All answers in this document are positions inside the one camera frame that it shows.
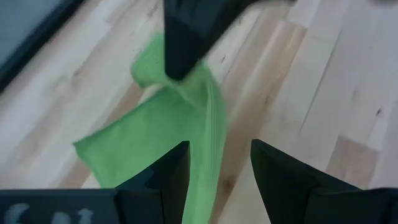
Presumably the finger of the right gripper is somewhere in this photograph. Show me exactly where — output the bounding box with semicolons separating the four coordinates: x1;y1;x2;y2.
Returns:
163;0;261;81

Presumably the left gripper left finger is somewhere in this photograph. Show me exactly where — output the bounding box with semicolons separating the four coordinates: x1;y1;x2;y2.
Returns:
0;140;191;224

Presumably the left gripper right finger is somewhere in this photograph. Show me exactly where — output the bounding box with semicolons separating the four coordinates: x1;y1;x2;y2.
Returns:
250;139;398;224

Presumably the black aluminium table frame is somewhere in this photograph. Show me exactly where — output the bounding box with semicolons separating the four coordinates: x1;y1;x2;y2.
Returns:
0;0;85;94

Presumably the green microfiber towel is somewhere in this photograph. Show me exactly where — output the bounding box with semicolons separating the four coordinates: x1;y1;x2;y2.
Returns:
73;32;229;224

